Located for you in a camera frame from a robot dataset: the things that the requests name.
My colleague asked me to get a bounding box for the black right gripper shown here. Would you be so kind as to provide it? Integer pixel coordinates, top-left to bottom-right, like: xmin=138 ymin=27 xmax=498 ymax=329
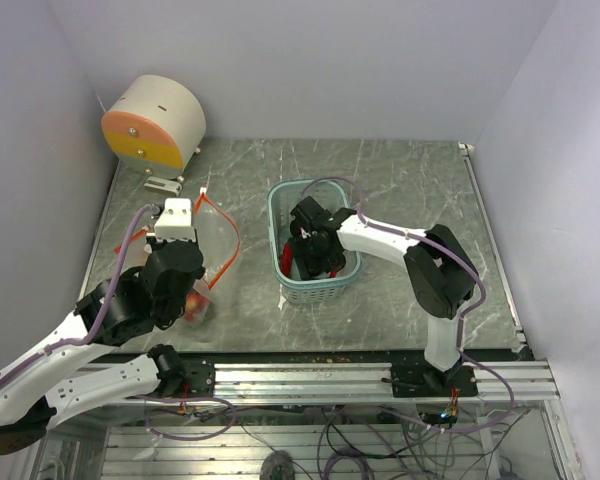
xmin=289 ymin=231 xmax=342 ymax=280

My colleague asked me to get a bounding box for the clear zip bag orange zipper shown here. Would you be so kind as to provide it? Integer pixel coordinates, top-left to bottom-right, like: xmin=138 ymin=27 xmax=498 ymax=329
xmin=182 ymin=279 xmax=215 ymax=324

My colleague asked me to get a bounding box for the light blue plastic basket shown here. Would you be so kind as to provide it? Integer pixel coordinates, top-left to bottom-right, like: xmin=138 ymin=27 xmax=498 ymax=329
xmin=267 ymin=180 xmax=362 ymax=304

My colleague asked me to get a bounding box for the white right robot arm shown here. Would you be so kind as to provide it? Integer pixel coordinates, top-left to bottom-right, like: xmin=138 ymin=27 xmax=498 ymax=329
xmin=290 ymin=196 xmax=486 ymax=396

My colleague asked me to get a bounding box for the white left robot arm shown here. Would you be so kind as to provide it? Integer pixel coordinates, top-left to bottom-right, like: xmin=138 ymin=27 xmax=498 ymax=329
xmin=0 ymin=240 xmax=204 ymax=455

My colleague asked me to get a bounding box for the cream round drawer cabinet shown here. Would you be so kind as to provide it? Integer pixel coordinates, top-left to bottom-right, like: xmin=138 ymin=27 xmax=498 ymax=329
xmin=101 ymin=75 xmax=207 ymax=180

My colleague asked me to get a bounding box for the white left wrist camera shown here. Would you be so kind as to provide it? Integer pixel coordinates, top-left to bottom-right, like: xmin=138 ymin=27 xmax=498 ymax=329
xmin=154 ymin=198 xmax=197 ymax=243

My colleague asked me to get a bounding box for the small white metal bracket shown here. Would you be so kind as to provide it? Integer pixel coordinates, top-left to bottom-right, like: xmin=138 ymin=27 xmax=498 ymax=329
xmin=144 ymin=176 xmax=182 ymax=197

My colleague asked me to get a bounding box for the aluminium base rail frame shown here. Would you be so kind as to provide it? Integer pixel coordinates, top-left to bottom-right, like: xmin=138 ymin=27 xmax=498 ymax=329
xmin=24 ymin=352 xmax=579 ymax=479

